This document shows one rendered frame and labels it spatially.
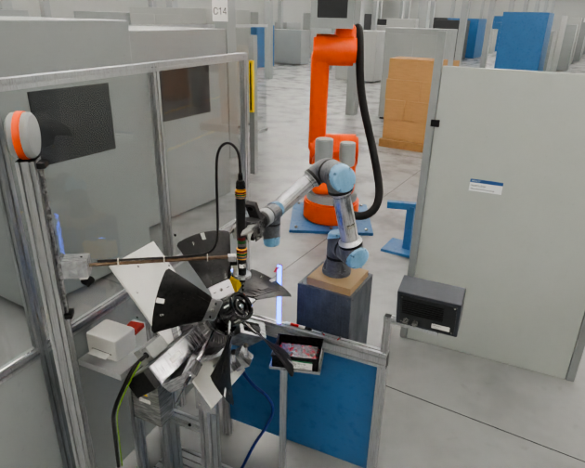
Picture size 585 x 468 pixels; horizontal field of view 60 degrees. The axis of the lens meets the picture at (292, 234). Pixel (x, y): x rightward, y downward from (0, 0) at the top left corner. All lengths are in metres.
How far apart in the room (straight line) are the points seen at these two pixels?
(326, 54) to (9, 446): 4.55
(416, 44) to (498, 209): 9.07
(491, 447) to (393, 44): 10.29
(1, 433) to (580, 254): 3.23
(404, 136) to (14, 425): 8.51
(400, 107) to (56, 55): 6.80
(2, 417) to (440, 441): 2.28
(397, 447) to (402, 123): 7.41
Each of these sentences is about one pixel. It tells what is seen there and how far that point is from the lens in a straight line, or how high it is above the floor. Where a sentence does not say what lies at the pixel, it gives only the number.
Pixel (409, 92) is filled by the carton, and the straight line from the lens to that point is 9.74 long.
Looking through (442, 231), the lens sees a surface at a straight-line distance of 3.64.
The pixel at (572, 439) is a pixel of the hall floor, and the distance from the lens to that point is 3.63.
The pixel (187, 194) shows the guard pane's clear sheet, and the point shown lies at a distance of 2.90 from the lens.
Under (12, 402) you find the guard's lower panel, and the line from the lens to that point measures 2.37.
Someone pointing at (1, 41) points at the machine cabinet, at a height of 2.07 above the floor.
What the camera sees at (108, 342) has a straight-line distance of 2.37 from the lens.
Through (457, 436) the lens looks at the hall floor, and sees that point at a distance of 3.37.
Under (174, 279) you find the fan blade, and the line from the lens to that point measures 1.86.
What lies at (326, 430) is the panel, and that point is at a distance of 2.84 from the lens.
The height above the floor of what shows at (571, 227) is 1.10.
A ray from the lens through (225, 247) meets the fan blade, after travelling 2.12.
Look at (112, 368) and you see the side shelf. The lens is 2.38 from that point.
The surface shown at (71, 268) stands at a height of 1.39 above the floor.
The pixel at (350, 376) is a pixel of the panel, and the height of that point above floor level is 0.67.
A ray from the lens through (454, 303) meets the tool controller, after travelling 2.14.
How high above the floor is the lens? 2.27
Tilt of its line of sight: 23 degrees down
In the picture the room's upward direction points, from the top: 1 degrees clockwise
